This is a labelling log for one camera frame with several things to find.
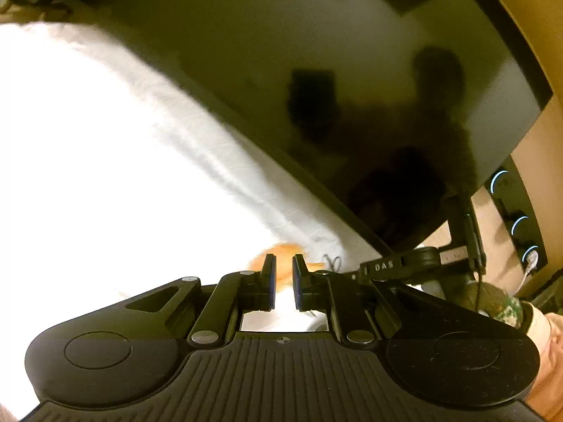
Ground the pink cardboard box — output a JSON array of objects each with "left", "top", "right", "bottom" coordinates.
[{"left": 525, "top": 311, "right": 563, "bottom": 422}]

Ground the black monitor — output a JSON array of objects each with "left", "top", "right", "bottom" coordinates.
[{"left": 66, "top": 0, "right": 554, "bottom": 258}]

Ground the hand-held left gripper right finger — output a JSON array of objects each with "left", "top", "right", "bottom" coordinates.
[{"left": 292, "top": 254, "right": 506, "bottom": 347}]

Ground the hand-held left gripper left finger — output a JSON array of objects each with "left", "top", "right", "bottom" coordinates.
[{"left": 75, "top": 254, "right": 278, "bottom": 347}]

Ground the white cable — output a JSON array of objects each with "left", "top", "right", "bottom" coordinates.
[{"left": 511, "top": 250, "right": 541, "bottom": 296}]

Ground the black monitor stand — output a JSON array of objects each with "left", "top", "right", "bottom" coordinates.
[{"left": 358, "top": 193, "right": 487, "bottom": 284}]

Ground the white fringed blanket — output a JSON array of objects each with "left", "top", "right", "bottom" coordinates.
[{"left": 0, "top": 21, "right": 388, "bottom": 422}]

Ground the orange soft toy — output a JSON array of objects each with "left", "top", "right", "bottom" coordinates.
[{"left": 248, "top": 241, "right": 328, "bottom": 293}]

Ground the green jar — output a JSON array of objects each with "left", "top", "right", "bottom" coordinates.
[{"left": 460, "top": 282, "right": 525, "bottom": 331}]

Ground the black device with blue rings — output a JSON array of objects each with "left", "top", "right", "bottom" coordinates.
[{"left": 484, "top": 155, "right": 550, "bottom": 274}]

